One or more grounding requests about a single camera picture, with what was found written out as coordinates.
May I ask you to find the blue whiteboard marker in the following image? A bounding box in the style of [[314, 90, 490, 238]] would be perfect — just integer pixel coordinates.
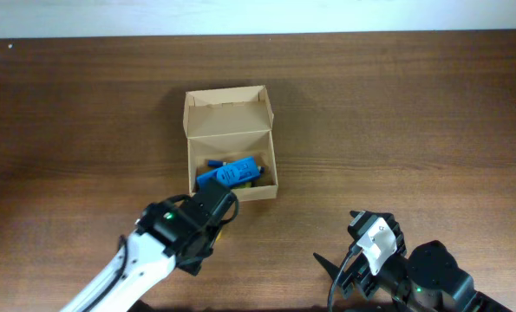
[[207, 159, 228, 168]]

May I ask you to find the blue magnetic whiteboard duster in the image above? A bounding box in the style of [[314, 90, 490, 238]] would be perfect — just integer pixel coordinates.
[[196, 157, 265, 188]]

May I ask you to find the cardboard box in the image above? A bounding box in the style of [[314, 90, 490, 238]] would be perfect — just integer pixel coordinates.
[[183, 86, 278, 202]]

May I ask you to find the yellow tape roll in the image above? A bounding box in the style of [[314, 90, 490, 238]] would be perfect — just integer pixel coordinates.
[[214, 228, 222, 242]]

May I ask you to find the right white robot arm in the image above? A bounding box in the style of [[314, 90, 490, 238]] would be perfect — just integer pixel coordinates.
[[313, 211, 511, 312]]

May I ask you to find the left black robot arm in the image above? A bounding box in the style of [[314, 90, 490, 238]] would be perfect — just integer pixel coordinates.
[[62, 179, 239, 311]]

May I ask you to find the left black camera cable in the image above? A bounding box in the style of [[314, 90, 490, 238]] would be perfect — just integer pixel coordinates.
[[82, 193, 241, 312]]

